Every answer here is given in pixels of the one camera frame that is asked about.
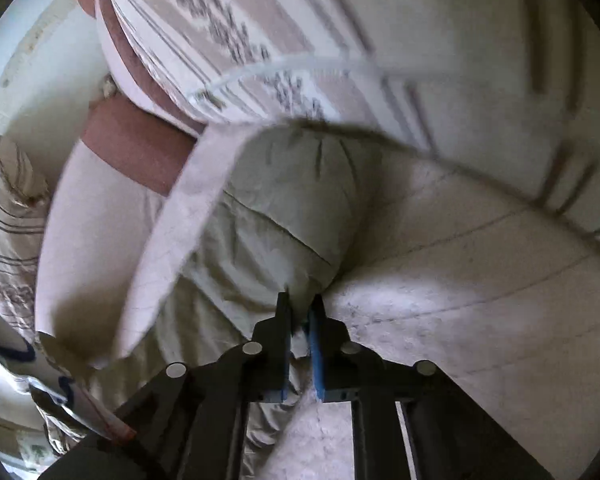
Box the grey-green quilted puffer jacket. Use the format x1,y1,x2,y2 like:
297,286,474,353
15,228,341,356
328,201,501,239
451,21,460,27
87,122,383,480

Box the pink cushion with maroon edge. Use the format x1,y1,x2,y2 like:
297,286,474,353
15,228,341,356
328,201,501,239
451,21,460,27
34,94,262,368

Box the white cable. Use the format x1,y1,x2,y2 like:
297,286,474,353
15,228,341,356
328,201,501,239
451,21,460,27
190,55,546,106

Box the striped floral pillow with frill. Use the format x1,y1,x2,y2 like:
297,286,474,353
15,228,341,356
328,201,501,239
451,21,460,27
0,134,52,343

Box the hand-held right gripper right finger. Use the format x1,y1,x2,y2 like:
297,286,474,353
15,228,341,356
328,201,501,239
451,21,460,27
307,294,556,480

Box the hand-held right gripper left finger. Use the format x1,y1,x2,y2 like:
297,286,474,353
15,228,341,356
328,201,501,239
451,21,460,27
112,292,294,480

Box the pink maroon armrest cushion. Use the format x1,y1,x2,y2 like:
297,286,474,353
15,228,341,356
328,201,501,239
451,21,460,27
70,0,207,137

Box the large striped floral cushion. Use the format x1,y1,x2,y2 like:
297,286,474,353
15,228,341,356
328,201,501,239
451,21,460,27
99,0,600,261

